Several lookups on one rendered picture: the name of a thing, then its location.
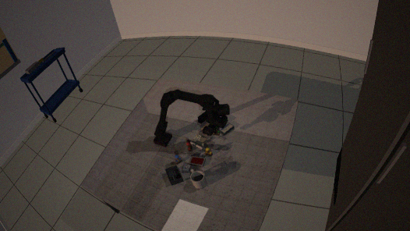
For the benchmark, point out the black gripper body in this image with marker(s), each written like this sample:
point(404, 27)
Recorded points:
point(209, 130)

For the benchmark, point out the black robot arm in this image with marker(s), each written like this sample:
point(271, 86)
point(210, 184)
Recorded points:
point(207, 101)

